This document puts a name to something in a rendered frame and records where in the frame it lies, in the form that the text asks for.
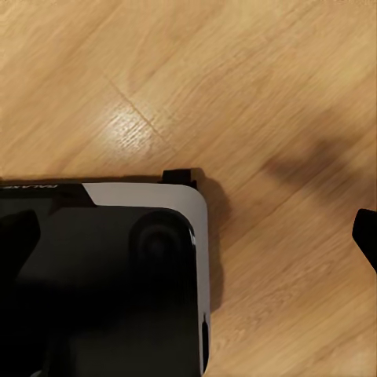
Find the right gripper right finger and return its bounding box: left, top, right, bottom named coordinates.
left=352, top=208, right=377, bottom=272

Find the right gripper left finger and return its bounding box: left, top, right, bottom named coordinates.
left=0, top=210, right=41, bottom=303

